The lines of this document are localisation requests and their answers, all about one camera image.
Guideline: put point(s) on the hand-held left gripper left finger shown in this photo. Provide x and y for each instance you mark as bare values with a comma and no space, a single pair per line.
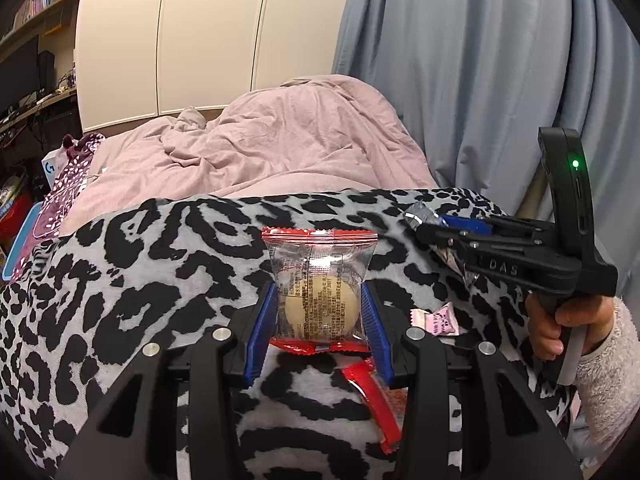
262,330

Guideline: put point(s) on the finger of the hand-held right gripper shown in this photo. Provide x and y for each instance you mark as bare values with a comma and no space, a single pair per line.
440,235
465,223

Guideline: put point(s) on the red storage bin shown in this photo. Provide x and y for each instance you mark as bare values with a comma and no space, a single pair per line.
15,220

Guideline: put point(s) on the pink duvet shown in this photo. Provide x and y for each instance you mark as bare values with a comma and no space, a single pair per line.
275,145

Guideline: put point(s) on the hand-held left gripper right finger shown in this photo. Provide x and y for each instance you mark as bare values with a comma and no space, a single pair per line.
377,335

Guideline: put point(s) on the small pink candy packet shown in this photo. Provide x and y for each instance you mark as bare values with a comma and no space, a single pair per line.
437,321

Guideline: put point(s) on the blue-grey curtain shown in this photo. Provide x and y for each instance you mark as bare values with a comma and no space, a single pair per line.
475,85

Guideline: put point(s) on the white box with blue logo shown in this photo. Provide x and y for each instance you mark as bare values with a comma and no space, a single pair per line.
50,172

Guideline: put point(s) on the black computer monitor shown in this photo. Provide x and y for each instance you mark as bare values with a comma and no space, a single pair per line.
20,75

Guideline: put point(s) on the clear red-edged bun packet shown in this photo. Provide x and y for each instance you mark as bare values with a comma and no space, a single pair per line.
315,305

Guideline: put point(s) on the wooden computer desk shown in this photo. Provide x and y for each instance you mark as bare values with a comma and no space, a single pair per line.
50,97

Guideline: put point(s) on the black speaker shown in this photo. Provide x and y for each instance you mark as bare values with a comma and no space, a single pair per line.
46,72

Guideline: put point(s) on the person's right hand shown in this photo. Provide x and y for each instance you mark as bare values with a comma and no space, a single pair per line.
545,327

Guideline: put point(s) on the beige metal pole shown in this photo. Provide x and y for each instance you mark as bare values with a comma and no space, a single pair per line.
532,192

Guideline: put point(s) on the wooden wall shelf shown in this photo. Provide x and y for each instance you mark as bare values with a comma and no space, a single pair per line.
55,10

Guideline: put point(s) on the purple spotted cloth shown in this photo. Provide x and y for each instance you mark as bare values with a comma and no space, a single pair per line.
70,185

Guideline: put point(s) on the cream wardrobe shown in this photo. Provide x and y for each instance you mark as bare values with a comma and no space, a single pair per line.
200,35

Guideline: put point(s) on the light blue plastic tub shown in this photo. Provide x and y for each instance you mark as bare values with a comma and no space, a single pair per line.
22,245

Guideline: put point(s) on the red snack packet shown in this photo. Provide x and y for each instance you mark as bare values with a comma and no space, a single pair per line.
377,400

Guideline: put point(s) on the row of books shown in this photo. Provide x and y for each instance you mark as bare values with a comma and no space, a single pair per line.
35,7

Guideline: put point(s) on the person's right forearm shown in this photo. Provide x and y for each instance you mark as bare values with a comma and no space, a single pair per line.
605,385

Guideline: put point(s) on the silver foil snack packet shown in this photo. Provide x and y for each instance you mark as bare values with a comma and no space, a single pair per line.
420,215

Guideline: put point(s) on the leopard print blanket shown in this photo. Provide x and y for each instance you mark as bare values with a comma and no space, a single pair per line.
150,285

